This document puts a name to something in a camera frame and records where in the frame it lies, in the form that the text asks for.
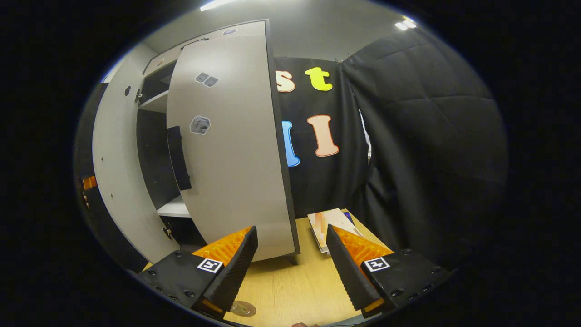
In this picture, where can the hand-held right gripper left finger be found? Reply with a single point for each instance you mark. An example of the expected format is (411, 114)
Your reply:
(236, 272)

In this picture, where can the ceiling light panel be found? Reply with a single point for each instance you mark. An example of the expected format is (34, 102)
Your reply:
(405, 24)

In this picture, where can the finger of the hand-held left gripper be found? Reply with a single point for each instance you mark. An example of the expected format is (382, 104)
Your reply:
(89, 182)

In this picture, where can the metal door hinge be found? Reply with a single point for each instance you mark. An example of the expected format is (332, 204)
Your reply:
(138, 95)
(168, 232)

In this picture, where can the black backdrop cloth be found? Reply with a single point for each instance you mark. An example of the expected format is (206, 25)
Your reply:
(308, 181)

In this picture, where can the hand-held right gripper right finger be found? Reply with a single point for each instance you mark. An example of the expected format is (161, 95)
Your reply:
(347, 272)

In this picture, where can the white paper stack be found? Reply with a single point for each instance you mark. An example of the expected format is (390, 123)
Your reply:
(331, 222)

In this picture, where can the white cabinet door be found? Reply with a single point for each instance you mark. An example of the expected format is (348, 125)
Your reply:
(236, 159)
(118, 172)

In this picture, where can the white and grey cabinet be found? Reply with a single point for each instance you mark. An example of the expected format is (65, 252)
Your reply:
(152, 150)

